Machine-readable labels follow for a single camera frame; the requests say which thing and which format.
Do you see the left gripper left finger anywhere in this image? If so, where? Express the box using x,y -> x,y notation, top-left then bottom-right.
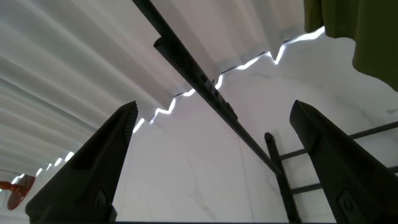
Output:
25,100 -> 139,223

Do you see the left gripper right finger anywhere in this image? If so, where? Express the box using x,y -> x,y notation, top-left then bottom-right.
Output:
289,100 -> 398,224

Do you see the green printed shirt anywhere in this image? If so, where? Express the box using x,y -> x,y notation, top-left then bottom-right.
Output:
303,0 -> 398,93

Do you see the black clothes rack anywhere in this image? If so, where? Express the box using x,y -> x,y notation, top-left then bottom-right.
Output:
132,0 -> 398,223

